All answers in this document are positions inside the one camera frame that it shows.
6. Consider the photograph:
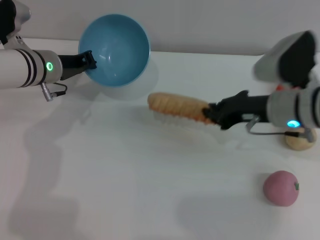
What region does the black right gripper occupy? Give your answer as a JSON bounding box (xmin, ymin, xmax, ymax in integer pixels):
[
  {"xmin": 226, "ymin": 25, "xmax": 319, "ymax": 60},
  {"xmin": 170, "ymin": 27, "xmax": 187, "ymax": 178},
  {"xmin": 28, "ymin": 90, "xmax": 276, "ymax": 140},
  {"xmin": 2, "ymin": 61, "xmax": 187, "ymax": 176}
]
[{"xmin": 201, "ymin": 90, "xmax": 271, "ymax": 130}]

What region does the beige round potato toy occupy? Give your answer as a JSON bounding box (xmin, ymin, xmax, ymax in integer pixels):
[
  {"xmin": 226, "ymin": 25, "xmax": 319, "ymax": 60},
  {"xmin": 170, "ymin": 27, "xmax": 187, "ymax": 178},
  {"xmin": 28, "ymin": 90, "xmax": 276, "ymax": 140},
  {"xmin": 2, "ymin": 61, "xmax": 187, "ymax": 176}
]
[{"xmin": 285, "ymin": 127, "xmax": 317, "ymax": 152}]

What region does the blue bowl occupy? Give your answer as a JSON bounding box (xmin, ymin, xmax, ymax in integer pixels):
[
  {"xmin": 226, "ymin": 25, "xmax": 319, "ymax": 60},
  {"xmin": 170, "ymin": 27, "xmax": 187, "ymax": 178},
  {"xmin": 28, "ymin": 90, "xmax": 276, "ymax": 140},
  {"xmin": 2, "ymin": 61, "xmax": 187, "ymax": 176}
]
[{"xmin": 78, "ymin": 14, "xmax": 152, "ymax": 88}]

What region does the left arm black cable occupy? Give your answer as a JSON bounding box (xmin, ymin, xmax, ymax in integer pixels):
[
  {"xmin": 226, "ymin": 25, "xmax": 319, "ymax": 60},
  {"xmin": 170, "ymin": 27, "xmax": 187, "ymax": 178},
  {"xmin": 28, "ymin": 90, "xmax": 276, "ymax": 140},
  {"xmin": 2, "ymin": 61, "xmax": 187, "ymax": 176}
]
[{"xmin": 40, "ymin": 82, "xmax": 68, "ymax": 103}]

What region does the orange striped bread loaf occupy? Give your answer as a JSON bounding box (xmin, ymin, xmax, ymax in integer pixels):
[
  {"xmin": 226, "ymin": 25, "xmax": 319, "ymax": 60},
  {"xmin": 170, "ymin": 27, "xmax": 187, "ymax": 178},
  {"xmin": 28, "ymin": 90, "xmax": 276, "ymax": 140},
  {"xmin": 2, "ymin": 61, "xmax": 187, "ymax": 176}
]
[{"xmin": 147, "ymin": 92, "xmax": 217, "ymax": 127}]

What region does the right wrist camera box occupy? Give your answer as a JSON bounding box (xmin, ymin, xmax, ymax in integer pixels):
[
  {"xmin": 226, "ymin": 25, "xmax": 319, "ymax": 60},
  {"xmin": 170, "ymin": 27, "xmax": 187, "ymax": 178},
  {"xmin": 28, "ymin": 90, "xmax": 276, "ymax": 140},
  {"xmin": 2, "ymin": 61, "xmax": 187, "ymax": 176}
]
[{"xmin": 253, "ymin": 31, "xmax": 320, "ymax": 89}]

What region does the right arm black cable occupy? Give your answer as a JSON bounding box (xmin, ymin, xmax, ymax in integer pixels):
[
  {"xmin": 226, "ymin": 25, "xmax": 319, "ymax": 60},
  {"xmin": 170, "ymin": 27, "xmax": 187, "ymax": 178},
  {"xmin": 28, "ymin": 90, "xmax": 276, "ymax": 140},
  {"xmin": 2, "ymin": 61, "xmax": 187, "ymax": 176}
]
[{"xmin": 245, "ymin": 116, "xmax": 316, "ymax": 143}]

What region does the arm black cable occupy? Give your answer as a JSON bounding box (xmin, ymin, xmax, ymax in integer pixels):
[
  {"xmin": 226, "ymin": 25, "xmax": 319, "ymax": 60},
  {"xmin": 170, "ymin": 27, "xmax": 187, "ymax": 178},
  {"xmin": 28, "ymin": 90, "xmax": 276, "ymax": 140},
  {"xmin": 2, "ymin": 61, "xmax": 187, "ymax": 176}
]
[
  {"xmin": 245, "ymin": 116, "xmax": 316, "ymax": 143},
  {"xmin": 40, "ymin": 82, "xmax": 68, "ymax": 103}
]

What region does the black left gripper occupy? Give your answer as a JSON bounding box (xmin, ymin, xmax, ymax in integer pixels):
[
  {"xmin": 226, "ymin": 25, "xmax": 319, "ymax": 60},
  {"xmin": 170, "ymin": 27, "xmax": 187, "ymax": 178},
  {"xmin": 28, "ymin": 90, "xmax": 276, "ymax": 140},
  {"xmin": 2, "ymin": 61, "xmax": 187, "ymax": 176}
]
[{"xmin": 57, "ymin": 50, "xmax": 98, "ymax": 81}]

